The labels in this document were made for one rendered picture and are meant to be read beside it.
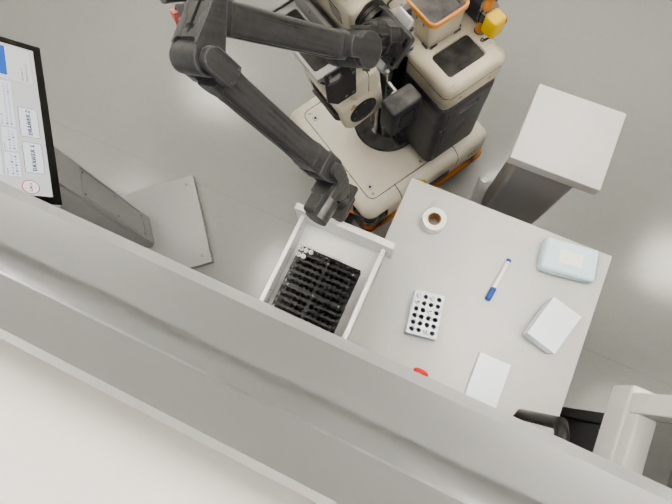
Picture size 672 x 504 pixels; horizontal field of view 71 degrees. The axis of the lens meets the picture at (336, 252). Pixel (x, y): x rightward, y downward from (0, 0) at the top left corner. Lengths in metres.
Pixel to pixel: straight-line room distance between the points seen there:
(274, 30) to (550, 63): 2.03
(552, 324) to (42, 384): 1.32
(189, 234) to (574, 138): 1.63
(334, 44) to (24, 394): 0.93
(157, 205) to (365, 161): 1.02
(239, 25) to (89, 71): 2.16
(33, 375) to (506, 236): 1.38
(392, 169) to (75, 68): 1.83
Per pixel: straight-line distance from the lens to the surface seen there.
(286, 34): 0.95
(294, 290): 1.28
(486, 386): 1.38
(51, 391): 0.18
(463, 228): 1.46
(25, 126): 1.57
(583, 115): 1.72
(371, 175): 2.01
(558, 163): 1.62
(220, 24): 0.85
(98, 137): 2.76
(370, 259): 1.32
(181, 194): 2.40
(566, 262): 1.47
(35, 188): 1.47
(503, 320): 1.42
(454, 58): 1.66
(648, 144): 2.75
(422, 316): 1.36
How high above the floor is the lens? 2.12
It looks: 75 degrees down
